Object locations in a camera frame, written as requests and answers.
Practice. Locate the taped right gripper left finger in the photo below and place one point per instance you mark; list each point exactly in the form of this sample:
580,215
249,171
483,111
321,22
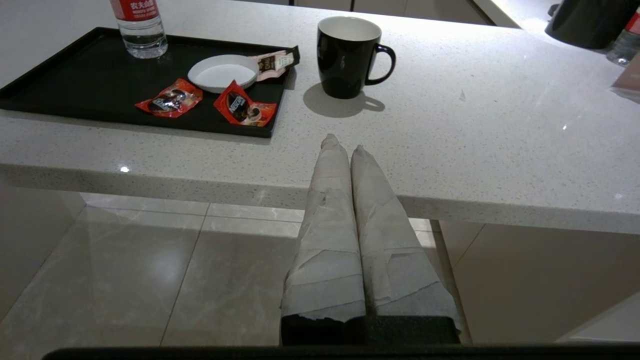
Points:
327,240

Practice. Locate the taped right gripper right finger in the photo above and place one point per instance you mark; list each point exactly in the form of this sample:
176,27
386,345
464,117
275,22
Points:
395,260

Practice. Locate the black mug white inside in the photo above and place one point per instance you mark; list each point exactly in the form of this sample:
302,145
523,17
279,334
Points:
345,65

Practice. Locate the red-capped water bottle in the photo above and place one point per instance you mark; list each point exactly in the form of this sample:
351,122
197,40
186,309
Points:
627,42
140,30

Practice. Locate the black electric kettle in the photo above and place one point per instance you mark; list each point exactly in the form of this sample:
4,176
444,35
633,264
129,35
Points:
595,22

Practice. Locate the red instant coffee packet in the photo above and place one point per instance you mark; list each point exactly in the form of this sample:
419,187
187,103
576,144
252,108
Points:
245,107
170,99

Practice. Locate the pink and black sachet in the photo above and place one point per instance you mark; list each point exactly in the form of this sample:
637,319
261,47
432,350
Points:
277,62

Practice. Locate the white round saucer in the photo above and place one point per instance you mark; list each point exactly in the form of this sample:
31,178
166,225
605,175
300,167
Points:
222,75

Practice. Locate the pinkish brown carton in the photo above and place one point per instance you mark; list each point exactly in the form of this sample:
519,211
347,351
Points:
630,82

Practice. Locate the black rectangular serving tray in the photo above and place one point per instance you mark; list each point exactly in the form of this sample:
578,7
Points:
75,80

